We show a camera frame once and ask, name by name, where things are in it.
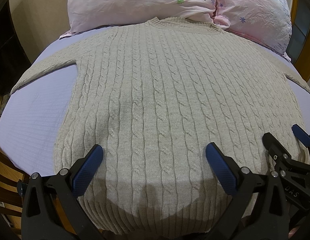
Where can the right floral pink pillow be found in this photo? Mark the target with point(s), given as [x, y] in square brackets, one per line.
[266, 22]

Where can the lavender bed sheet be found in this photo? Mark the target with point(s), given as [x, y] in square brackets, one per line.
[32, 119]

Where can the beige cable knit sweater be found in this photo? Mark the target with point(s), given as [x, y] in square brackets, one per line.
[170, 210]

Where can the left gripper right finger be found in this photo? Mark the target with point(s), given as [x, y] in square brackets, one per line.
[257, 209]

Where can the floral pink pillow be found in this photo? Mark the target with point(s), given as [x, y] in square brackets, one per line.
[266, 22]
[86, 15]

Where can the left floral pink pillow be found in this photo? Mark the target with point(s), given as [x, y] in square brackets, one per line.
[86, 15]

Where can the wooden headboard frame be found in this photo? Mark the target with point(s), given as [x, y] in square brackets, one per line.
[299, 45]

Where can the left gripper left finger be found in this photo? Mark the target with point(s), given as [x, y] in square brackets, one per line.
[51, 209]

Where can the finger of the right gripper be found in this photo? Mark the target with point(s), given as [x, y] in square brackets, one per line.
[277, 147]
[301, 135]

